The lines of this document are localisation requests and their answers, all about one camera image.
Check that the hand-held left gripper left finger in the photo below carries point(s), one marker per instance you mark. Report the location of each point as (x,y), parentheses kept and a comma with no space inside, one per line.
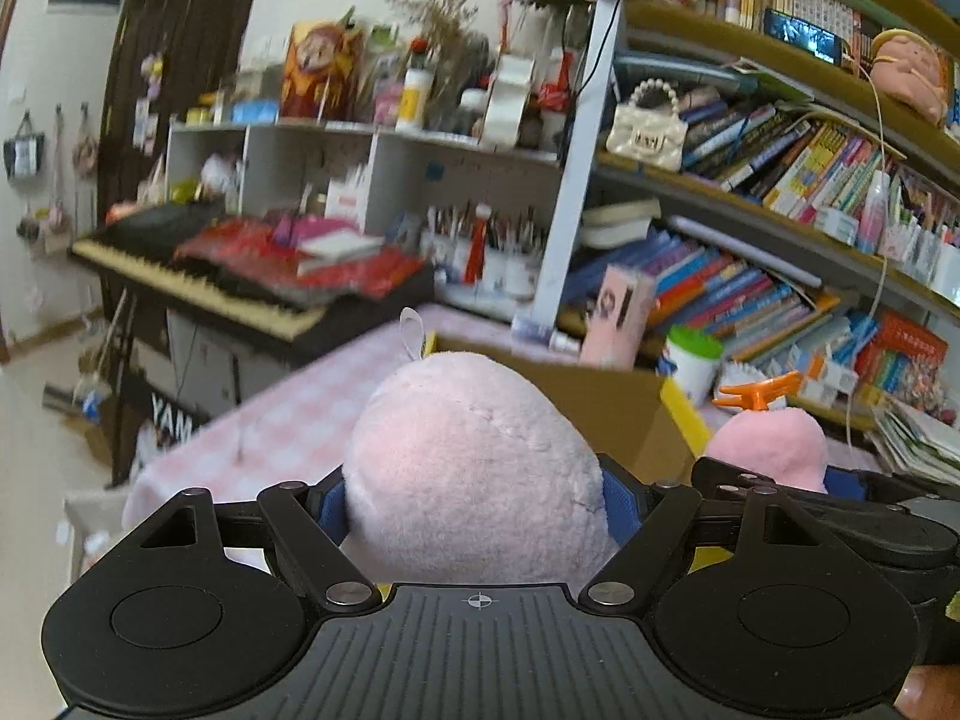
(331,511)

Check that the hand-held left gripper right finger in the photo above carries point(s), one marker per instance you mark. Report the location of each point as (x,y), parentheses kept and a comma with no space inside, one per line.
(615,502)

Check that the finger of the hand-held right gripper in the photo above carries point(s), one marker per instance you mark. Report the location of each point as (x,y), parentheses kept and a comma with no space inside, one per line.
(720,476)
(834,481)

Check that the pink plush toy orange antlers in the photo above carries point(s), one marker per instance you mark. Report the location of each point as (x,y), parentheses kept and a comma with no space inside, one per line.
(765,442)

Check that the cardboard box yellow edges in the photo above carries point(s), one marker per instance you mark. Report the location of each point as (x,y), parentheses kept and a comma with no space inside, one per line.
(600,405)

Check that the large pink plush toy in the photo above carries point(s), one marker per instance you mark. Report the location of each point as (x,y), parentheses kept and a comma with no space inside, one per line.
(465,465)

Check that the person's right hand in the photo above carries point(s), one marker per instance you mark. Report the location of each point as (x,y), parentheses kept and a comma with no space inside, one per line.
(934,697)

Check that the pile of papers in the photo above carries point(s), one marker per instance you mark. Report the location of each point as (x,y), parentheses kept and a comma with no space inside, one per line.
(919,442)

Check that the orange white cartons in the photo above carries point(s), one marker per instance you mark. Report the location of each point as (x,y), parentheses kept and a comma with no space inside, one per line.
(829,379)

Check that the white quilted pearl handbag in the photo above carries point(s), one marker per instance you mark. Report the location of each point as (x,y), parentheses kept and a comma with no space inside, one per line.
(739,375)

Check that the white jar green lid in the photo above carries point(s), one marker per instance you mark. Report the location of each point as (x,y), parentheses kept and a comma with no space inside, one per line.
(691,367)

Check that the glue bottle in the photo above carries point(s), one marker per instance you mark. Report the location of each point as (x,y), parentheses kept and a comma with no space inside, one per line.
(544,334)

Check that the row of colourful books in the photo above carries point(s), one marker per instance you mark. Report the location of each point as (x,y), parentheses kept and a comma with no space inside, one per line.
(720,292)
(787,157)

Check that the pink cylindrical container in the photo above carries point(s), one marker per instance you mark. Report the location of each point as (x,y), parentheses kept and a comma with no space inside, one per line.
(615,315)

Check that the white rolled paper tube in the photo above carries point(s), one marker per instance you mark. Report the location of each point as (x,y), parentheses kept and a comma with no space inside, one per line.
(742,247)

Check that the white pen cup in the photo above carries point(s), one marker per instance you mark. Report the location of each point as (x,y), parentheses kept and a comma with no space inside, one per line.
(514,270)
(450,255)

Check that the white notebook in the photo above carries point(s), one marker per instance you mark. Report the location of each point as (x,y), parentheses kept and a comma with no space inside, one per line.
(341,246)

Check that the pink spray bottle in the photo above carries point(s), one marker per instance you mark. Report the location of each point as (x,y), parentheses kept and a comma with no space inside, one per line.
(874,214)

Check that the stack of red paper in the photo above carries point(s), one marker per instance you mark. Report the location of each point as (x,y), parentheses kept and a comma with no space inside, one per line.
(247,247)

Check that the red tassel ornament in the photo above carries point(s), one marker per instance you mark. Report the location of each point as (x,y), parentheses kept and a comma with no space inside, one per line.
(478,240)

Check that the wooden bookshelf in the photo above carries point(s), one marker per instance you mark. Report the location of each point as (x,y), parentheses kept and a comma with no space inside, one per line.
(750,172)

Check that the black electronic keyboard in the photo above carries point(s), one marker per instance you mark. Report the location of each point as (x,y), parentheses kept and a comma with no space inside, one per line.
(150,255)

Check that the cream quilted pearl handbag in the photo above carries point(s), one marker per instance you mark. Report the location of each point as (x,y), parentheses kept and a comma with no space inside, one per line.
(645,131)

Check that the white cubby shelf unit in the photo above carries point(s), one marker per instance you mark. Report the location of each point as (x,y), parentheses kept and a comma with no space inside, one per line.
(450,165)

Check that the pink doll figure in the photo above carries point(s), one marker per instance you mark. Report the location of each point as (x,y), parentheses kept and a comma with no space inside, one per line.
(911,75)

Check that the white ribbon roll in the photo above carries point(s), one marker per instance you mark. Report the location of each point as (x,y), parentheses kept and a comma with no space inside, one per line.
(506,97)

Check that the white bottle yellow label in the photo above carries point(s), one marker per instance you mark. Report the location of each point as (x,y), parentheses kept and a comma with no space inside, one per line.
(414,97)

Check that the small hanging pouch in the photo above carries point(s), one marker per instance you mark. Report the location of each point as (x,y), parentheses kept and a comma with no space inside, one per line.
(84,150)

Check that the cartoon figure poster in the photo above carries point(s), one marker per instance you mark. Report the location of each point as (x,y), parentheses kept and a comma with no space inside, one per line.
(319,71)

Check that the black tablet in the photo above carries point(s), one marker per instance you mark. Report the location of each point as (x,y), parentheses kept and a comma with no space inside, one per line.
(802,34)

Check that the dark hanging tote bag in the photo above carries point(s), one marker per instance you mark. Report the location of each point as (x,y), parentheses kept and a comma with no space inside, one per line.
(24,154)

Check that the dried flower bunch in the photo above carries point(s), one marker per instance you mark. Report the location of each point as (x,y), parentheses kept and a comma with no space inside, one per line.
(442,22)

